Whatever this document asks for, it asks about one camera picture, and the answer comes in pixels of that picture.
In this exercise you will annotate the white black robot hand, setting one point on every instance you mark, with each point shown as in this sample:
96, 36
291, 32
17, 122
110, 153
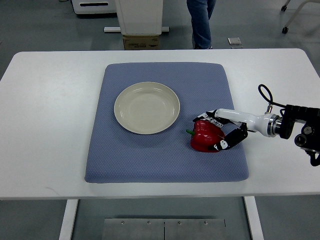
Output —
235, 125

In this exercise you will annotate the red bell pepper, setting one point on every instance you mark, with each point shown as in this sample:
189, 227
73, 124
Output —
204, 136

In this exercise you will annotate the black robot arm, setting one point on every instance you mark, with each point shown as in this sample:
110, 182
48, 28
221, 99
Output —
282, 125

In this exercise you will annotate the grey floor plate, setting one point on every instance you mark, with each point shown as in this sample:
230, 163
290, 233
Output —
234, 41

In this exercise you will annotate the cream round plate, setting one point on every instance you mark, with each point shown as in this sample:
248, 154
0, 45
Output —
147, 108

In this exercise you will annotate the right white table leg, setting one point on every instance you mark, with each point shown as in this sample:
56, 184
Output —
253, 218

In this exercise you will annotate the white table leg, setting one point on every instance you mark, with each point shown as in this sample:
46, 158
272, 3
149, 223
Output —
68, 220
253, 218

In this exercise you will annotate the white rolling chair base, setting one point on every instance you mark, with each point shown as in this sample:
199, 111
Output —
285, 29

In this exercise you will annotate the person legs in jeans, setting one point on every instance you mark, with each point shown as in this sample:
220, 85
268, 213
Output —
200, 12

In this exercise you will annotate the blue quilted mat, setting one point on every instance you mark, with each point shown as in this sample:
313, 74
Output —
117, 155

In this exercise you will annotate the cardboard box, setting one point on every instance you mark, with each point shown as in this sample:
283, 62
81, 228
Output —
141, 42

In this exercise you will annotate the white appliance with slot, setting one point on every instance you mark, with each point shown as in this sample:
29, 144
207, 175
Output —
90, 7

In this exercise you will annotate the left white table leg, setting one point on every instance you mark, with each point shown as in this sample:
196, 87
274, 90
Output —
68, 220

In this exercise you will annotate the white machine pedestal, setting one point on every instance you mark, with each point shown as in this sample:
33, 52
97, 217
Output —
139, 18

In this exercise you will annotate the metal base plate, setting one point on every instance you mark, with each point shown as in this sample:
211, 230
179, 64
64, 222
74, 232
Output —
164, 229

